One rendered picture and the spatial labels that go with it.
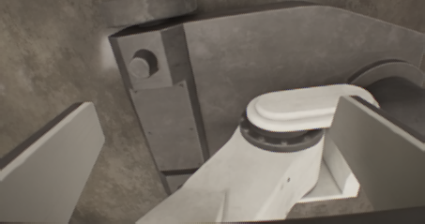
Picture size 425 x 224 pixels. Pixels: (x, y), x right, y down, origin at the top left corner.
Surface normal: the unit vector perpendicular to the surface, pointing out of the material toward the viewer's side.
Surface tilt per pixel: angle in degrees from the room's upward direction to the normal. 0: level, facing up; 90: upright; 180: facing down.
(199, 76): 0
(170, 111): 0
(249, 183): 90
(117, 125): 0
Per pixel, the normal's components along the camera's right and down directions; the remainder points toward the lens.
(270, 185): -0.14, -0.86
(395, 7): -0.03, 0.49
